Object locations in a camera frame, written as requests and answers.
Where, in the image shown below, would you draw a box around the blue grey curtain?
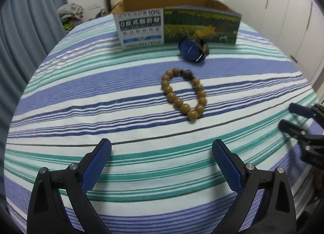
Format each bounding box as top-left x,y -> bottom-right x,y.
0,0 -> 69,133

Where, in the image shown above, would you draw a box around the white wardrobe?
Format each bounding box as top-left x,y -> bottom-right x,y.
225,0 -> 324,103

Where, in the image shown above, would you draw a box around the black wristwatch blue face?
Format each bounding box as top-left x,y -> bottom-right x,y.
178,35 -> 210,62

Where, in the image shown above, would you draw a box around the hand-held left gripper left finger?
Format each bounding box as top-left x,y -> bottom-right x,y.
27,138 -> 112,234

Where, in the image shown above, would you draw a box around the printed cardboard box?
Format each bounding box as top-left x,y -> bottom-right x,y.
112,0 -> 242,50

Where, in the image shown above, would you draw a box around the pile of clothes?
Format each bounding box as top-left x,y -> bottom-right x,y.
57,3 -> 84,32

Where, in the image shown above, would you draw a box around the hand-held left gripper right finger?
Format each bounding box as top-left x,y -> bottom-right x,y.
212,139 -> 296,234

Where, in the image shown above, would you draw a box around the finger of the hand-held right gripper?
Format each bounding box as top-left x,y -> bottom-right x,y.
278,119 -> 324,166
289,103 -> 324,123

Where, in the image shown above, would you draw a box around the brown wooden bead bracelet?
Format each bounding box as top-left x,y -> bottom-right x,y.
161,68 -> 207,121

